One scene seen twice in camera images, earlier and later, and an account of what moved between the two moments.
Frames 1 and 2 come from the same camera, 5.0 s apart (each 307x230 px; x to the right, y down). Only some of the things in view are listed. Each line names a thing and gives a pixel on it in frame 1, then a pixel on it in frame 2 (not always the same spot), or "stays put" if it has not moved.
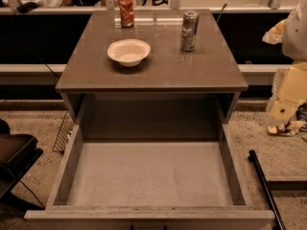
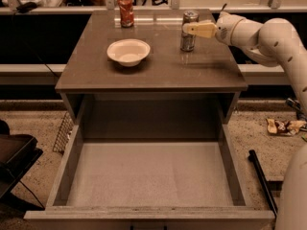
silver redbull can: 190,31 stays put
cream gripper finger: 289,92 -> 227,25
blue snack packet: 301,112 stays put
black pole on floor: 265,187 stays put
